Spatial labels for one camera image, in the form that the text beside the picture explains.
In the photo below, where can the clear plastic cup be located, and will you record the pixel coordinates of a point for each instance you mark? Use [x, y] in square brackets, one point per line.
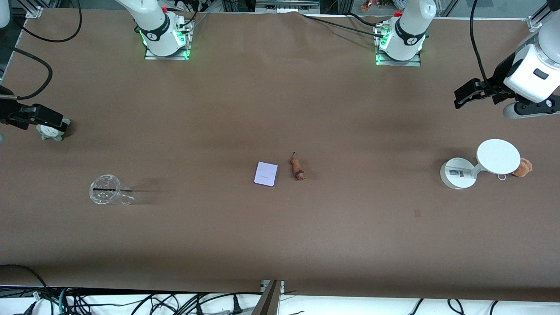
[105, 190]

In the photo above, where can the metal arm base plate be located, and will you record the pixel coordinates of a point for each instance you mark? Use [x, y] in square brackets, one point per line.
[398, 62]
[168, 57]

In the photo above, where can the grey power strip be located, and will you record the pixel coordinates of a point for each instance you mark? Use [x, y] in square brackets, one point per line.
[286, 5]

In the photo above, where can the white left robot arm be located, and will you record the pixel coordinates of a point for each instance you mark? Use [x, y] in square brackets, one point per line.
[531, 70]

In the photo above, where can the aluminium corner bracket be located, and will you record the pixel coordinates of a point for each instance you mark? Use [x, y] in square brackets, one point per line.
[534, 22]
[35, 12]

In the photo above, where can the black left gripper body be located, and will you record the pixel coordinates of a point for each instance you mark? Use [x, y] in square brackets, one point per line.
[500, 74]

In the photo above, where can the small grey-green toy figure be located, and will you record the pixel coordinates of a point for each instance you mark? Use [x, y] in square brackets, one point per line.
[50, 131]

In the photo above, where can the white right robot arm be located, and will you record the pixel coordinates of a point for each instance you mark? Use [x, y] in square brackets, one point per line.
[155, 22]

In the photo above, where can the brown plush toy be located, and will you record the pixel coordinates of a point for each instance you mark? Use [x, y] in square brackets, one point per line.
[523, 168]

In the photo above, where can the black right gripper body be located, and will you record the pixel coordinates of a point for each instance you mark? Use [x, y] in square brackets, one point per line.
[9, 116]

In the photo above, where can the white round stand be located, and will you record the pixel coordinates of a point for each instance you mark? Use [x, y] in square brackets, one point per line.
[496, 156]

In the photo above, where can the white phone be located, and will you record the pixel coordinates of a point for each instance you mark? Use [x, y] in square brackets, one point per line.
[266, 174]

